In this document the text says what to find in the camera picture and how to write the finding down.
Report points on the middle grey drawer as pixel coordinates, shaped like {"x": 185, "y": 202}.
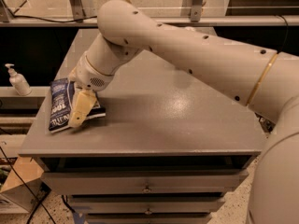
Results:
{"x": 146, "y": 204}

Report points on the grey drawer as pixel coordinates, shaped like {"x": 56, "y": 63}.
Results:
{"x": 144, "y": 182}
{"x": 149, "y": 219}
{"x": 146, "y": 204}

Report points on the metal shelf rail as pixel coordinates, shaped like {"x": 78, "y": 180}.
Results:
{"x": 272, "y": 20}

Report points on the blue chip bag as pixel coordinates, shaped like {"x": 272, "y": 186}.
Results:
{"x": 62, "y": 93}

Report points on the white pump soap bottle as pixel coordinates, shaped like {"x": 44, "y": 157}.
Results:
{"x": 18, "y": 81}

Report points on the bottom grey drawer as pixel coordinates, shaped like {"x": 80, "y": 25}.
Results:
{"x": 149, "y": 219}

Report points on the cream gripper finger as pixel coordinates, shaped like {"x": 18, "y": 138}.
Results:
{"x": 82, "y": 104}

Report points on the cardboard box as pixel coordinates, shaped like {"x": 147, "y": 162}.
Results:
{"x": 18, "y": 195}

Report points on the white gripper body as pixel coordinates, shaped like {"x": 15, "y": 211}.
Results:
{"x": 88, "y": 75}

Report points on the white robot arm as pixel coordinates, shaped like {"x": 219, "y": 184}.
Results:
{"x": 264, "y": 80}

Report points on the top grey drawer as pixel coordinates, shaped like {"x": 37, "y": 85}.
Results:
{"x": 144, "y": 182}

